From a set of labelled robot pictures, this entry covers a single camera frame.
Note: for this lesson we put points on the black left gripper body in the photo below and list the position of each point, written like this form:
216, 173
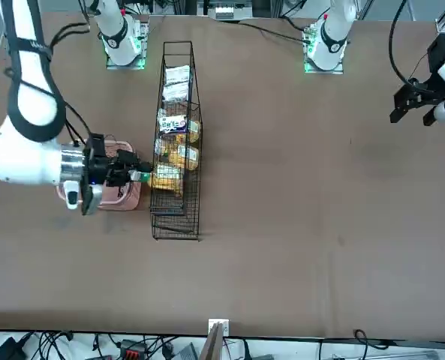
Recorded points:
432, 92

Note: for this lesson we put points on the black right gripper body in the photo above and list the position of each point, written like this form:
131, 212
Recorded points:
98, 170

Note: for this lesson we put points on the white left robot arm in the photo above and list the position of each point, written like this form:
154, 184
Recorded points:
331, 37

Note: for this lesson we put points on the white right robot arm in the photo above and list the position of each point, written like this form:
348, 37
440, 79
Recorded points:
23, 161

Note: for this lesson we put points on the pink plastic basket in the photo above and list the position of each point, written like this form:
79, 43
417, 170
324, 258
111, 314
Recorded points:
132, 197

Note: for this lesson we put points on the white packet blue print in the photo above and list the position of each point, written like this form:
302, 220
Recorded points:
173, 124

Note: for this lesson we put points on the black wrist box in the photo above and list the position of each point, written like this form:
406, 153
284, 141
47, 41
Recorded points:
441, 52
96, 144

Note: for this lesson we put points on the red black power strip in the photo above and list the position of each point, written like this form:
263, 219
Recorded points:
132, 350

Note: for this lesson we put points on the grey power adapter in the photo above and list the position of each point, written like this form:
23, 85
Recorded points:
186, 352

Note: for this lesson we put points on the black power adapter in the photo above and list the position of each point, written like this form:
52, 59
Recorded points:
8, 348

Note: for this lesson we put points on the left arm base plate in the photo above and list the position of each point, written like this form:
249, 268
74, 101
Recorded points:
336, 70

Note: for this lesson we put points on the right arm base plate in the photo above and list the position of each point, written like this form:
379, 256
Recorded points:
113, 67

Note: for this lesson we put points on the aluminium bracket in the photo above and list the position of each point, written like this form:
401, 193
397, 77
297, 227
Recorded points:
224, 11

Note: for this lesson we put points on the aluminium post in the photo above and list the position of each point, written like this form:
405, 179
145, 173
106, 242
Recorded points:
212, 345

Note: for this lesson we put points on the aluminium rail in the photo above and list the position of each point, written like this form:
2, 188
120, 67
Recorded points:
406, 355

